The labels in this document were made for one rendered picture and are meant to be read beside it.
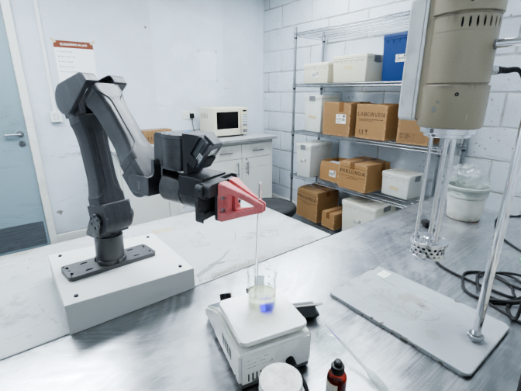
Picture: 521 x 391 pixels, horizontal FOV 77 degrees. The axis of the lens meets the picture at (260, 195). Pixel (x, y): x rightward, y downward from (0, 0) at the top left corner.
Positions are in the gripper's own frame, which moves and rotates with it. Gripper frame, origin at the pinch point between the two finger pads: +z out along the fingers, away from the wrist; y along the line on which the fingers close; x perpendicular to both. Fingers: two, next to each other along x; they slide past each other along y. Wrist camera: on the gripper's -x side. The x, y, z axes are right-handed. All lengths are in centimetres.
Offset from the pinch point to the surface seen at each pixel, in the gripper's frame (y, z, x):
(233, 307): -3.0, -2.8, 18.7
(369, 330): 14.3, 18.0, 26.6
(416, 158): 252, 5, 35
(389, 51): 228, -25, -44
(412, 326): 18.1, 25.3, 25.3
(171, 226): 33, -54, 30
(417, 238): 23.7, 22.7, 9.1
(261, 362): -7.5, 5.6, 22.5
